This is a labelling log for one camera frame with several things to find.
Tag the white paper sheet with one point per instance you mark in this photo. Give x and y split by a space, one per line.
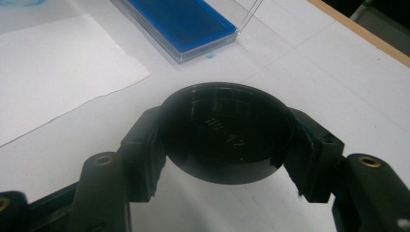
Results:
54 71

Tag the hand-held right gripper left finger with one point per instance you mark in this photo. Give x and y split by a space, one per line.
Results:
106 193

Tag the blue ink pad clear case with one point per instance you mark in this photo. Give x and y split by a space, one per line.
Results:
187 22

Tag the black round stamp clear knob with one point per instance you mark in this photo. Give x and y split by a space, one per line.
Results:
225 135

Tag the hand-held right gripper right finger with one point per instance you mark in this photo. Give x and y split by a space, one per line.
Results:
364 193

